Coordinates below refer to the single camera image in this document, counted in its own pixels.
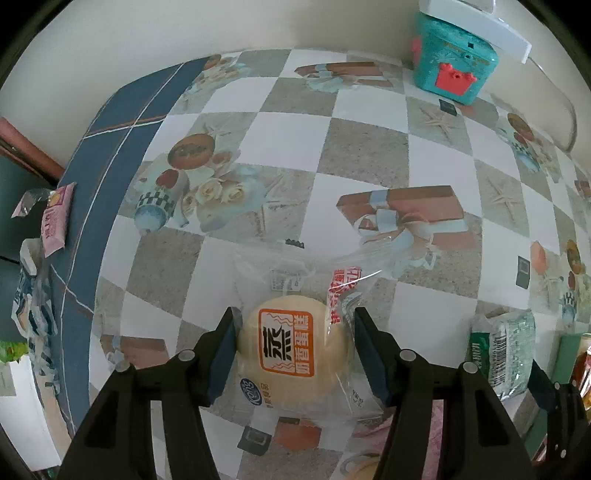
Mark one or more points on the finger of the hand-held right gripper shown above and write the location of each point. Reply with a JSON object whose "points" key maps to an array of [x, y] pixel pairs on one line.
{"points": [[544, 387]]}

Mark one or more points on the teal rimmed white tray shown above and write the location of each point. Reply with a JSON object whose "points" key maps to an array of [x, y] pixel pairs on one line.
{"points": [[567, 355]]}

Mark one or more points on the teal toy box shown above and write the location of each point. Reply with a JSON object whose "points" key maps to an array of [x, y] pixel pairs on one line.
{"points": [[448, 50]]}

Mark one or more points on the clear bun packet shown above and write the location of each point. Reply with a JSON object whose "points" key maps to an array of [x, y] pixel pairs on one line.
{"points": [[286, 341]]}

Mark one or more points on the checked printed tablecloth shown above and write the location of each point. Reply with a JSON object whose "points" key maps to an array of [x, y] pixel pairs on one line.
{"points": [[286, 152]]}

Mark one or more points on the mint green snack packet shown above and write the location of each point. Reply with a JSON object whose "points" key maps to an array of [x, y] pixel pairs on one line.
{"points": [[508, 350]]}

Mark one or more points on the pink snack packet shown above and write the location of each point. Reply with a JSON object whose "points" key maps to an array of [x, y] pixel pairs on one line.
{"points": [[436, 415]]}

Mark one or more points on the brown wooden furniture edge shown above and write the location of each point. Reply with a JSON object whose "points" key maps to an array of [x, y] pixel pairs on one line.
{"points": [[27, 147]]}

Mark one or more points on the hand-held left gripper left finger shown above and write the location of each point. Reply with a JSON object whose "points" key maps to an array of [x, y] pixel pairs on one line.
{"points": [[221, 355]]}

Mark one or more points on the clear blue snack packets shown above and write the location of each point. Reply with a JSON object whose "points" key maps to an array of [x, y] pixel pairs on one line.
{"points": [[32, 304]]}

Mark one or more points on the orange snack packet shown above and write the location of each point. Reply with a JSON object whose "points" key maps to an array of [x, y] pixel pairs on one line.
{"points": [[585, 369]]}

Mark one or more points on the small pink packet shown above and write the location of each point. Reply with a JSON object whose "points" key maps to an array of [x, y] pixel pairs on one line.
{"points": [[55, 217]]}

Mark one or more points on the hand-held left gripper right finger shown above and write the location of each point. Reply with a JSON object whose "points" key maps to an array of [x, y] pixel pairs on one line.
{"points": [[374, 360]]}

